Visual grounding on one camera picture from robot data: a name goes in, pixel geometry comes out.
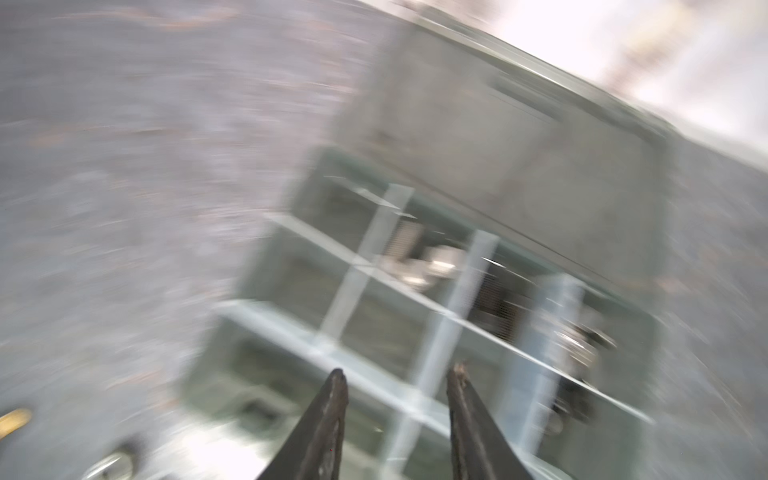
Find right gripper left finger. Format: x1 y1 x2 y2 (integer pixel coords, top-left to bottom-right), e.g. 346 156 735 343
257 368 349 480

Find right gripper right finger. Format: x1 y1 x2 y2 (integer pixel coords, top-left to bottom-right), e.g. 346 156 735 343
446 363 533 480

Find green compartment organizer box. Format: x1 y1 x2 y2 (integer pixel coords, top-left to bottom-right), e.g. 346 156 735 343
182 8 678 479

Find silver wing nuts in box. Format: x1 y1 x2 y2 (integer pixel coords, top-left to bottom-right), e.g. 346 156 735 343
540 307 617 375

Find black bolts in box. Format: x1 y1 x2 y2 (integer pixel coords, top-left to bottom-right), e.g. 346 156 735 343
468 274 532 343

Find silver bolts in box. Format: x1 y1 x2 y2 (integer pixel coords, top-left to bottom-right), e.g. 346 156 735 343
378 220 466 292

